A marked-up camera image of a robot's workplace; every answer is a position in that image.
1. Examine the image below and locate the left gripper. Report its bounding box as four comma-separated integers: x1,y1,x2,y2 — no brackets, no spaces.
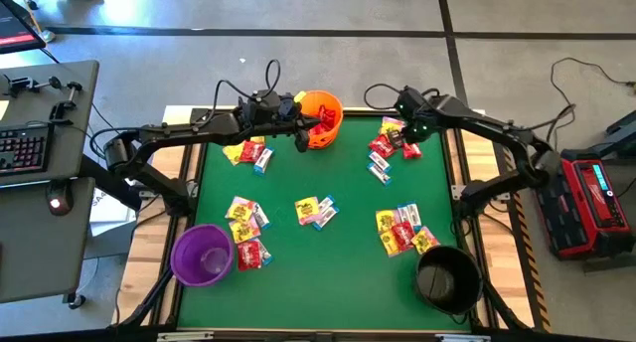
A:
238,89,324,154

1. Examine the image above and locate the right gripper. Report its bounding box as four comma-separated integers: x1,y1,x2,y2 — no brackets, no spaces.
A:
387,85,448,149

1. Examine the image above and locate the candy pile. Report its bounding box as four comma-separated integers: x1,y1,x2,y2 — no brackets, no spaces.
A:
251,146,276,178

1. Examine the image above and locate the orange pumpkin bucket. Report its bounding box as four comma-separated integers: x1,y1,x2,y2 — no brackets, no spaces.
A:
296,89,345,151

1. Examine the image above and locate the black plastic bucket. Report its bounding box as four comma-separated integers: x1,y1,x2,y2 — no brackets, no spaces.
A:
414,245,484,317

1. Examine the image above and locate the yellow black hazard tape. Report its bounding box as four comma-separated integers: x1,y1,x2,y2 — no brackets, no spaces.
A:
504,147,553,333

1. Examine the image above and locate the purple plastic bucket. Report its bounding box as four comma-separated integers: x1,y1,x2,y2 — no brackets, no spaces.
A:
169,224,236,288

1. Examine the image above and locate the red power station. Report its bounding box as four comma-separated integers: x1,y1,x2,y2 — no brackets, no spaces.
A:
534,147,636,261

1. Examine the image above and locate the white box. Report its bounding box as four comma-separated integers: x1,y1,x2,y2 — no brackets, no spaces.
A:
88,187,138,239

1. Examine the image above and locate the dark equipment case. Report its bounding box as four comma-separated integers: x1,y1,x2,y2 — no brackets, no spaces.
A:
604,110,636,159

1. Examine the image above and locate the black desk clamp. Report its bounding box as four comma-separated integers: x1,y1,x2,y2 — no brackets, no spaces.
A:
2,75,64,98
48,81,84,124

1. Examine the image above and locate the black computer mouse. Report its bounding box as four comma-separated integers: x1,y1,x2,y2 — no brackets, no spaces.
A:
45,180,75,218

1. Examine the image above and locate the grey desk with keyboard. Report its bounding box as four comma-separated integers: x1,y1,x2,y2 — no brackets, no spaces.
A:
0,60,100,187

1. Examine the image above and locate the black backlit keyboard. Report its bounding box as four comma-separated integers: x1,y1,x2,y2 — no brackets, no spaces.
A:
0,122,56,178

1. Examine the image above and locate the black monitor red screen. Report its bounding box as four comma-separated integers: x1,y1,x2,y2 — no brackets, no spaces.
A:
0,0,48,56

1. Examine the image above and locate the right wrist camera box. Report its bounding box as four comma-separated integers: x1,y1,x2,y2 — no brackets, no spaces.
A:
396,86,418,115

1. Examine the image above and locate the black table frame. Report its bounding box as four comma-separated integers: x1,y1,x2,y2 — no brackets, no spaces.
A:
111,105,548,342

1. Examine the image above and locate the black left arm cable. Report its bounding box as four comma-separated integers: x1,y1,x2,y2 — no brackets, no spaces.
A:
211,58,283,119

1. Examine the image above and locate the black floor cable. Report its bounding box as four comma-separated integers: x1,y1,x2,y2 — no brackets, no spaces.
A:
546,57,636,144

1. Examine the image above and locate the silver metal bracket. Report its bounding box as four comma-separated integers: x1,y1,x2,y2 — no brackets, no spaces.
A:
156,330,215,342
434,333,492,342

